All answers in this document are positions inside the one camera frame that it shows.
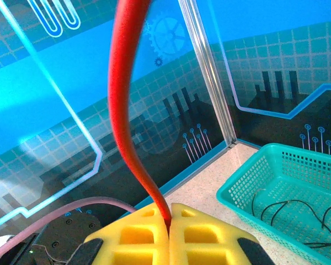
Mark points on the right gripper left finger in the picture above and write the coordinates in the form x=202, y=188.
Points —
x=138, y=237

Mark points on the teal plastic basket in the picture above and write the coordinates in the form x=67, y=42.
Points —
x=231, y=193

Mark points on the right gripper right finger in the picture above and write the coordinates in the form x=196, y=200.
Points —
x=204, y=240

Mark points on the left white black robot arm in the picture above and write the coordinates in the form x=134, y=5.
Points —
x=71, y=229

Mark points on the aluminium frame post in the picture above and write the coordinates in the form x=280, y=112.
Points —
x=207, y=69

